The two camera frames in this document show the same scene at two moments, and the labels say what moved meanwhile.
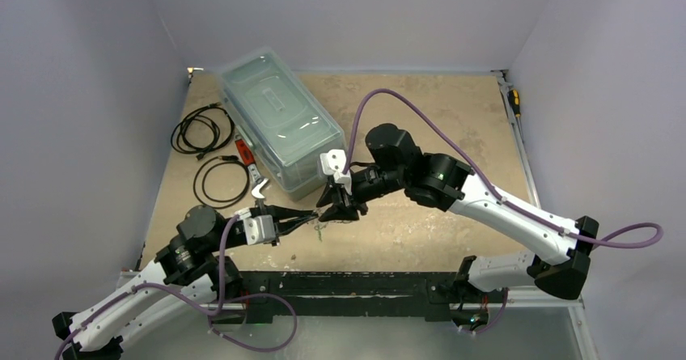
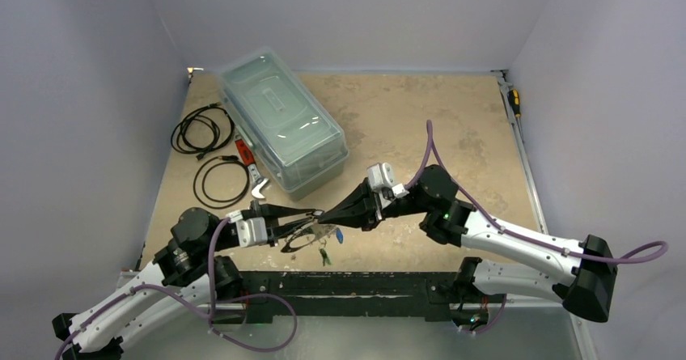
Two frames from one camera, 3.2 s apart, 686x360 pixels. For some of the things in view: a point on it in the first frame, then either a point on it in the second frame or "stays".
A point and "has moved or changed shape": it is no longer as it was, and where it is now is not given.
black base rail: [297, 295] stays
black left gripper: [280, 213] stays
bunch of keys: [318, 227] has moved or changed shape
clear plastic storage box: [287, 129] stays
